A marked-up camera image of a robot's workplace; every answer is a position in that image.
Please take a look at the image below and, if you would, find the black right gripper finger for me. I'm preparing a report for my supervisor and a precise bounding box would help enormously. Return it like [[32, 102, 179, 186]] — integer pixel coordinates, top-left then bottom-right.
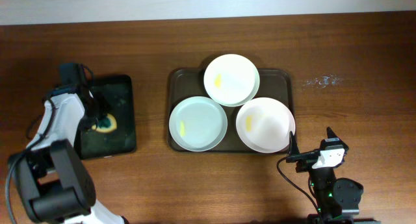
[[287, 131, 300, 156], [326, 127, 339, 140]]

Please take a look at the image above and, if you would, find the pink plate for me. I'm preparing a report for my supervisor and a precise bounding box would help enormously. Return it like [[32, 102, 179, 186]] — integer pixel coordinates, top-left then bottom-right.
[[235, 97, 296, 153]]

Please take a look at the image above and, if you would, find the green yellow sponge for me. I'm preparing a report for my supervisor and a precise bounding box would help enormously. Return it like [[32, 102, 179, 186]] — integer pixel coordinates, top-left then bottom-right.
[[92, 114, 118, 134]]

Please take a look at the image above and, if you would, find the cream yellow plate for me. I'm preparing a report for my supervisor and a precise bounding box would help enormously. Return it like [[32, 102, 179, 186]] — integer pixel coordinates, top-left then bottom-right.
[[203, 54, 260, 107]]

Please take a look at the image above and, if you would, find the pale blue plate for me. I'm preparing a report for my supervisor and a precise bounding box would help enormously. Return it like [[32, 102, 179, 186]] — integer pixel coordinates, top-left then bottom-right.
[[168, 96, 228, 152]]

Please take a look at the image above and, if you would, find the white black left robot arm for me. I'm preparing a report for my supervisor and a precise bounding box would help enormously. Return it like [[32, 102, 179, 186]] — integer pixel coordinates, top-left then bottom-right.
[[5, 63, 127, 224]]

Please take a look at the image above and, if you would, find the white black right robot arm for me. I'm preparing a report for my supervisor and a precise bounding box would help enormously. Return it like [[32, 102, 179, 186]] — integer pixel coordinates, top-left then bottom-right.
[[276, 127, 378, 223]]

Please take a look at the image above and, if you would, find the black water tray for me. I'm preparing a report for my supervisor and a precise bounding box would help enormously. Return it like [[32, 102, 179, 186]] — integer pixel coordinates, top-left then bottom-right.
[[75, 75, 137, 160]]

